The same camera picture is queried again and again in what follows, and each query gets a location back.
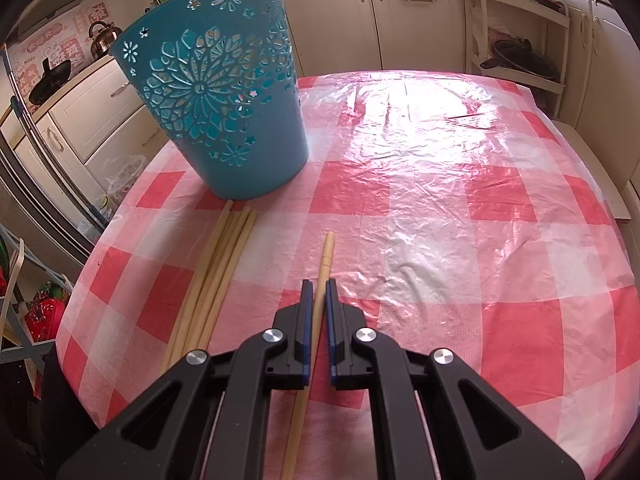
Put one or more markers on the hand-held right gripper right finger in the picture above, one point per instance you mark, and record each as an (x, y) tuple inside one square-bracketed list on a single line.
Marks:
[(331, 332)]

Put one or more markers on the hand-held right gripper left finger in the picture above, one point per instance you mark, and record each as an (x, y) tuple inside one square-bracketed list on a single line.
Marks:
[(306, 332)]

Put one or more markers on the bamboo chopstick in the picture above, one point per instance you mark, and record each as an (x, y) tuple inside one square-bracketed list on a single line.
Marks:
[(216, 260), (226, 260), (326, 260), (235, 260), (206, 260)]

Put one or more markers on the teal cutout plastic basket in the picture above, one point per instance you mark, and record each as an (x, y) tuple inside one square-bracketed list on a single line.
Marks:
[(165, 25)]

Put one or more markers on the red checked plastic tablecloth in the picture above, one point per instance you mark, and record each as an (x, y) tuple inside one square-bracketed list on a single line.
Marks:
[(450, 210)]

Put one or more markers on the red floral bag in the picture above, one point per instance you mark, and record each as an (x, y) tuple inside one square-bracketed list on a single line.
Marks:
[(44, 317)]

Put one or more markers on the white and blue floor rack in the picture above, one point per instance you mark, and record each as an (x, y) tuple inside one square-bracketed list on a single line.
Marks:
[(12, 305)]

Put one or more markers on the cream drawer cabinet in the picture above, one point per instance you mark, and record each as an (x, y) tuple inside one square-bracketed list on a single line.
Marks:
[(95, 110)]

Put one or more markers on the cream door cabinets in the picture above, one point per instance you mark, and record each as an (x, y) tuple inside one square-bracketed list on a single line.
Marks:
[(330, 15)]

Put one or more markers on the black wok on rack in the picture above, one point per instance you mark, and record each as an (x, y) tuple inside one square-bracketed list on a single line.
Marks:
[(522, 60)]

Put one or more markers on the steel kettle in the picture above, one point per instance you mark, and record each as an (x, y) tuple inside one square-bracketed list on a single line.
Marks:
[(102, 40)]

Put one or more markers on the black frying pan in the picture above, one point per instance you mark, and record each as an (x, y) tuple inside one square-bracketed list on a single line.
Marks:
[(47, 85)]

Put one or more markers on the cream side cabinets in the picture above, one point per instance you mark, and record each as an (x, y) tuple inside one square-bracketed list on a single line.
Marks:
[(605, 85)]

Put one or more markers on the white shelf rack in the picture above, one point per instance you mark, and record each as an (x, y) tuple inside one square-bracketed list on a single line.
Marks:
[(562, 20)]

